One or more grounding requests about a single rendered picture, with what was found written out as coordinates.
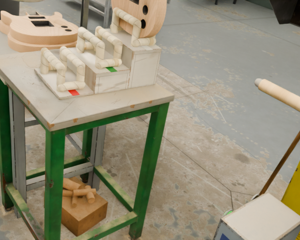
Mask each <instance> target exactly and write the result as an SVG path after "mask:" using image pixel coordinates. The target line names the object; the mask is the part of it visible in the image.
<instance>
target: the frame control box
mask: <svg viewBox="0 0 300 240"><path fill-rule="evenodd" d="M299 232H300V215H299V214H297V213H296V212H294V211H293V210H292V209H290V208H289V207H288V206H286V205H285V204H284V203H282V202H281V201H280V200H278V199H277V198H275V197H274V196H273V195H271V194H270V193H268V192H266V193H264V194H261V195H260V196H258V197H256V198H255V199H253V200H251V201H250V202H248V203H246V204H244V205H243V206H241V207H239V208H237V209H236V210H234V211H232V212H231V213H229V214H227V215H226V216H224V217H222V218H221V219H220V221H219V224H218V227H217V230H216V232H215V235H214V238H213V240H295V239H296V237H297V235H298V233H299Z"/></svg>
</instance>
